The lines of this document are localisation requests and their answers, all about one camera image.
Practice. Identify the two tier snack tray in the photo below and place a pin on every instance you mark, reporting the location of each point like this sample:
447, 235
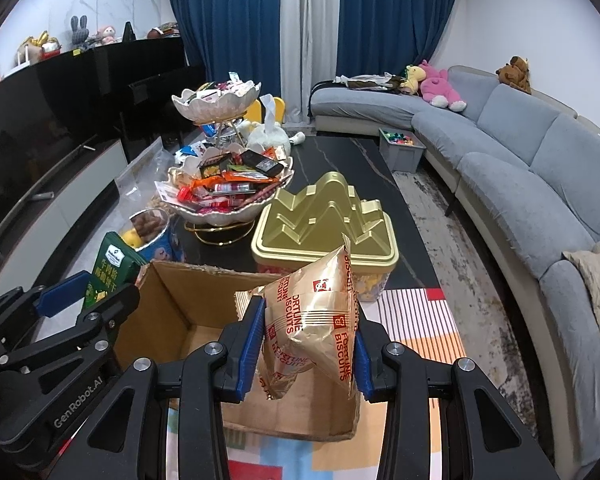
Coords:
218, 186

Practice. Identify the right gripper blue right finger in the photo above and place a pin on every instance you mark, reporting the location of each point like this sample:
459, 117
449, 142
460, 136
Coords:
362, 366

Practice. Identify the black piano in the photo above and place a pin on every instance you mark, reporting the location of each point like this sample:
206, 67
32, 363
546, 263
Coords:
137, 81

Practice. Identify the grey sectional sofa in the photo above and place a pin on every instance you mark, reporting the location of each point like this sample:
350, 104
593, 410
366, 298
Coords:
526, 169

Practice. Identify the brown teddy bear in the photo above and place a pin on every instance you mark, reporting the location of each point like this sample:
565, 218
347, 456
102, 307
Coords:
515, 74

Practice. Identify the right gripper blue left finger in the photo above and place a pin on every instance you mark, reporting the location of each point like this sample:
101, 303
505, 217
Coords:
250, 341

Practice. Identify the blue curtain right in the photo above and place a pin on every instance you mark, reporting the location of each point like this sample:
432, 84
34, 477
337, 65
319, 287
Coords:
385, 36

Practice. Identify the yellow plush toy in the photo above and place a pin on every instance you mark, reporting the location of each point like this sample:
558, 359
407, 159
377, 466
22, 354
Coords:
413, 77

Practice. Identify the remote control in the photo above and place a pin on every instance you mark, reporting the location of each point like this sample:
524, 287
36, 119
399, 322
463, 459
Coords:
40, 197

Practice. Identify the clear bag of nuts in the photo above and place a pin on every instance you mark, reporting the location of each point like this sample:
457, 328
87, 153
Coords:
136, 184

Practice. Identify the blue curtain left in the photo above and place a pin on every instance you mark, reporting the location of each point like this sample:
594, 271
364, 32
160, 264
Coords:
240, 36

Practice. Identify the white plush tissue holder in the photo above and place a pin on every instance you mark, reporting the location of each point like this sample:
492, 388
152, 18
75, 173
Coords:
270, 133

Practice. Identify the pink plush toy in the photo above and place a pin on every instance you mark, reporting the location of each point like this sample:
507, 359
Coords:
437, 90

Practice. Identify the grey bunny plush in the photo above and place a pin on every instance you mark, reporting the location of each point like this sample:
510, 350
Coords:
79, 32

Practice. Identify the clear jar of chocolates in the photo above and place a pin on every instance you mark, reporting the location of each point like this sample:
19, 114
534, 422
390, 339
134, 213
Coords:
158, 240

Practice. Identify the green cracker packet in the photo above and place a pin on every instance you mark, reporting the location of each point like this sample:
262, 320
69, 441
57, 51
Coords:
116, 264

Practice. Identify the gold mountain lid tin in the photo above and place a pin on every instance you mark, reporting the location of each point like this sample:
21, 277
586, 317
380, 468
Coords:
297, 229

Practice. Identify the blue curtain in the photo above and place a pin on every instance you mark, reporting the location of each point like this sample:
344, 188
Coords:
385, 36
240, 36

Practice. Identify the white sheer curtain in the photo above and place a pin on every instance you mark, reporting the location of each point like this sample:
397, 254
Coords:
308, 45

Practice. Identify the gold fortune biscuits bag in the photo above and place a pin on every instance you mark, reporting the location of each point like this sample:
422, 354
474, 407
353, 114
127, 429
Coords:
310, 320

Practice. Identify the brown cardboard box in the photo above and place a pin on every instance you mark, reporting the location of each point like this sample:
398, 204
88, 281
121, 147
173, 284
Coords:
184, 307

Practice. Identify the yellow bear figurine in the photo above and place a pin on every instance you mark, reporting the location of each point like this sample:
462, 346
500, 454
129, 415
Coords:
131, 238

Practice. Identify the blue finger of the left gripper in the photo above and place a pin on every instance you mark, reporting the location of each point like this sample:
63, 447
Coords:
64, 294
108, 314

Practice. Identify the grey storage bin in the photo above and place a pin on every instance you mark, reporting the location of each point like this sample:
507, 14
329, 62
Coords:
402, 151

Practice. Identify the grey tv cabinet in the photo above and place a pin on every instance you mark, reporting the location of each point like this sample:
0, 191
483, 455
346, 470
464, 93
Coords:
32, 231

